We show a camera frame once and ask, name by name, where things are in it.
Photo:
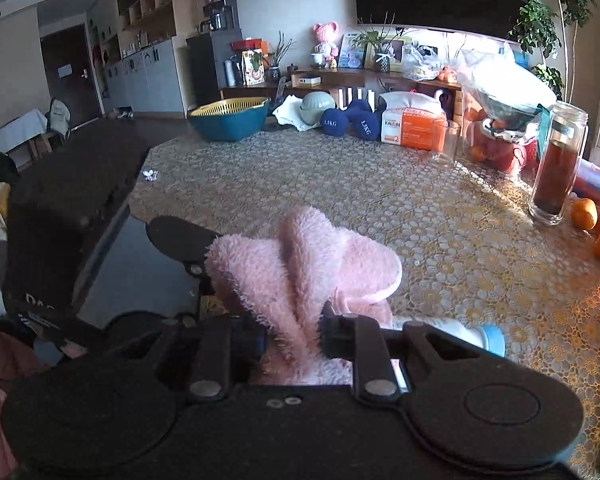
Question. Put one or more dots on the blue dumbbell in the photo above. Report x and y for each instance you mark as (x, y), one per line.
(366, 123)
(335, 122)

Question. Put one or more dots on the dark entrance door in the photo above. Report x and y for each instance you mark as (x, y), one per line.
(69, 74)

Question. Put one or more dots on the pink doll figure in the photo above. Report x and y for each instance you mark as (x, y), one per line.
(327, 35)

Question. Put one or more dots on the black mini fridge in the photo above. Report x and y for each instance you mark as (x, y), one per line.
(207, 54)

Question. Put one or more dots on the orange white tissue box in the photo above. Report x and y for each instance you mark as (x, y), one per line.
(412, 120)

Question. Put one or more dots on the lace tablecloth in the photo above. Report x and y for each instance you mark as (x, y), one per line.
(468, 247)

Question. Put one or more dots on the orange fruit near jar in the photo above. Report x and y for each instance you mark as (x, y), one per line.
(584, 214)

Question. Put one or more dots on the blue dumbbell right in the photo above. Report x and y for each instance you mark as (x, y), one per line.
(366, 123)

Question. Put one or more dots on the white blue spray bottle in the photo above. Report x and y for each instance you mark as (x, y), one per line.
(486, 337)

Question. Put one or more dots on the pale green bowl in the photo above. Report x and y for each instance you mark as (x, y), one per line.
(313, 105)

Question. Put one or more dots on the green potted tree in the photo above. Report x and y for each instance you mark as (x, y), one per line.
(547, 31)

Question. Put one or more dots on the blue dumbbell left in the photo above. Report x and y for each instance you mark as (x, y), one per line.
(335, 122)

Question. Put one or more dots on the glass jar of dark tea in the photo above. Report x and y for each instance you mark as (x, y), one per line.
(563, 129)

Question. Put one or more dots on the clear drinking glass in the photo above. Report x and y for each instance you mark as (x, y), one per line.
(444, 140)

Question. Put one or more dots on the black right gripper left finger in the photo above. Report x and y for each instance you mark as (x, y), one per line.
(230, 348)

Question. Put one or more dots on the grey wall cabinets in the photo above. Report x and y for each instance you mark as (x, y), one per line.
(147, 81)

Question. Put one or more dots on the small crumpled wrapper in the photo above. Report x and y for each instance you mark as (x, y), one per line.
(150, 175)

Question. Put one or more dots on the wooden sideboard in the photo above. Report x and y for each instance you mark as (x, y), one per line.
(346, 84)

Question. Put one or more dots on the pink fluffy towel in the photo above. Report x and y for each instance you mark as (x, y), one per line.
(285, 282)

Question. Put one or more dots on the person left hand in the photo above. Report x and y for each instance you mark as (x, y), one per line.
(72, 350)

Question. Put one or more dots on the white cloth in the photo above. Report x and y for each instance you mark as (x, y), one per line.
(288, 114)

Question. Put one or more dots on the teal basin with yellow strainer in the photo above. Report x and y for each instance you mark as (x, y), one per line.
(230, 120)

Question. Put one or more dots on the plastic bag of fruit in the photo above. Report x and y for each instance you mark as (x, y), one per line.
(504, 106)

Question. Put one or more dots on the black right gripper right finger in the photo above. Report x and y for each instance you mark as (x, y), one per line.
(360, 341)

